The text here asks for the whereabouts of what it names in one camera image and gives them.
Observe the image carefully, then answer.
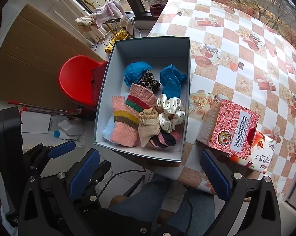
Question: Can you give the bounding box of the black and pink sock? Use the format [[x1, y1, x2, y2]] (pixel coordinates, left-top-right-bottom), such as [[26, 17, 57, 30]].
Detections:
[[149, 130, 183, 148]]

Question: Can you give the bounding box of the leopard print scrunchie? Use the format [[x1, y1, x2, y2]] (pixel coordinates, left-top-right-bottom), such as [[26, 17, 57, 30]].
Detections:
[[138, 70, 162, 91]]

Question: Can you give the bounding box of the pale purple hanging cloth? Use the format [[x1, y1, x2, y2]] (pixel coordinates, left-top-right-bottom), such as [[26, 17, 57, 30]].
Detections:
[[92, 0, 126, 27]]

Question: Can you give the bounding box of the black cable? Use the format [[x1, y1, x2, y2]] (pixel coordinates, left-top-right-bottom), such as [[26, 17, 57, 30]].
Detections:
[[109, 167, 146, 190]]

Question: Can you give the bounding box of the red plastic chair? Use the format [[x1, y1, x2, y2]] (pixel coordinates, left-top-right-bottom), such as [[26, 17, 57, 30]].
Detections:
[[59, 55, 109, 109]]

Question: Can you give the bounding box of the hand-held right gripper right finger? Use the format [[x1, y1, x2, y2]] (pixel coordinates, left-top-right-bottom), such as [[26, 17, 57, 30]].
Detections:
[[200, 149, 282, 236]]

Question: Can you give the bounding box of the white bottle blue cap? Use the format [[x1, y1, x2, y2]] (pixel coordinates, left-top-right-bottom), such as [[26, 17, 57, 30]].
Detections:
[[53, 119, 85, 142]]

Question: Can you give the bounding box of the pink brown-striped knit glove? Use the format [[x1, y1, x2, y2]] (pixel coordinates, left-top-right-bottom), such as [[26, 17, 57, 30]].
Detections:
[[111, 96, 140, 147]]

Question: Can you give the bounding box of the checkered printed tablecloth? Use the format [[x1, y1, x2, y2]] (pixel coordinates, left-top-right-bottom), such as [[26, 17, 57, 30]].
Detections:
[[147, 0, 296, 202]]

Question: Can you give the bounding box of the light blue fluffy scrunchie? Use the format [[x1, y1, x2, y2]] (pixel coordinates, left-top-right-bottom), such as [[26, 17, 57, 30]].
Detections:
[[102, 117, 116, 143]]

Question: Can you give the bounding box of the brown cardboard sheet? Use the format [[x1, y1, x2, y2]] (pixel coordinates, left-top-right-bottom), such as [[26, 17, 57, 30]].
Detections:
[[0, 4, 109, 111]]

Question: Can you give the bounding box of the pink red-striped knit glove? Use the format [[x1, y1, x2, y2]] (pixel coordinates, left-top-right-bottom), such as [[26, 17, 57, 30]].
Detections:
[[125, 83, 158, 111]]

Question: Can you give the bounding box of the white paper sheet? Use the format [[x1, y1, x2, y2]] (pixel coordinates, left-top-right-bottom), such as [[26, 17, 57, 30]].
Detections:
[[21, 114, 51, 134]]

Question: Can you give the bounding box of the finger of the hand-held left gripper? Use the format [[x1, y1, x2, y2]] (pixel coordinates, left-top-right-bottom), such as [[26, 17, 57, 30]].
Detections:
[[46, 140, 76, 159], [84, 160, 112, 199]]

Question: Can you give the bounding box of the red and metal pole tool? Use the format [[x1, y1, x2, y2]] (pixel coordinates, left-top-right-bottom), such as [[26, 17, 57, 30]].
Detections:
[[7, 100, 82, 116]]

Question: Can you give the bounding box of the grey cardboard box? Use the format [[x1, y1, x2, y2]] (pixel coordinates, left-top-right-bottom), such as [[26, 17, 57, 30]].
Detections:
[[93, 36, 191, 164]]

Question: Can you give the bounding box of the dark red flower pot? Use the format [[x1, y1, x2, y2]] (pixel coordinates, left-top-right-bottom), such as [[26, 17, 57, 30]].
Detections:
[[149, 3, 164, 16]]

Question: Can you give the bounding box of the yellow cloth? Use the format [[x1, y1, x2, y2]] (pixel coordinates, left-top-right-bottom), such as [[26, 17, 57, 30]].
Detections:
[[104, 29, 135, 53]]

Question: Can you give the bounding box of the white flower print packet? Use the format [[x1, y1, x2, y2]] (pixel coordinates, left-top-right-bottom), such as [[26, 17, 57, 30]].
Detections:
[[228, 131, 277, 172]]

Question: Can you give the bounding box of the beige patterned cloth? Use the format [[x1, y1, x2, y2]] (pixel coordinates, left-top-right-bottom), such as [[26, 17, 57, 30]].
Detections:
[[76, 15, 95, 29]]

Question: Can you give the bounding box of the red patterned carton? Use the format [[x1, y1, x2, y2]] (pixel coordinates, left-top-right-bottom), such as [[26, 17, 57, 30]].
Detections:
[[197, 99, 260, 154]]

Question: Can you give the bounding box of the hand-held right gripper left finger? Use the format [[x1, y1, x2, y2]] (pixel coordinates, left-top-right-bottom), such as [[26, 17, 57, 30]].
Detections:
[[17, 149, 101, 236]]

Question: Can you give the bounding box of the beige sock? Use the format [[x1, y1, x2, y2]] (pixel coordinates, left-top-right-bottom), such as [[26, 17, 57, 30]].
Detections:
[[138, 108, 161, 147]]

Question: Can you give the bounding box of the white polka dot scrunchie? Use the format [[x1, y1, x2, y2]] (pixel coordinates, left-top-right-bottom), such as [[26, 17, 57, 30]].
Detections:
[[155, 94, 186, 132]]

